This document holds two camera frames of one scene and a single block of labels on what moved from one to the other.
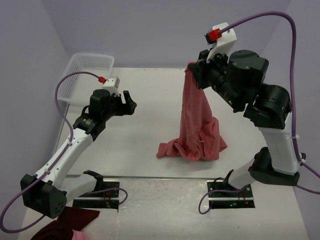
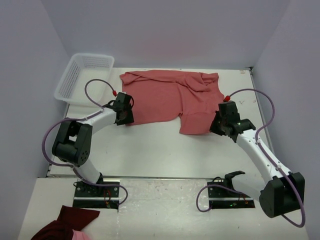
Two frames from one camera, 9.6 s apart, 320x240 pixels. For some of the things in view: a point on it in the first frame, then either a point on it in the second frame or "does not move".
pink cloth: x=79 y=235 does not move
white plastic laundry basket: x=77 y=89 does not move
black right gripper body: x=211 y=73 to x=217 y=125
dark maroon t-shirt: x=70 y=219 does not move
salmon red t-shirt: x=200 y=138 to x=159 y=95
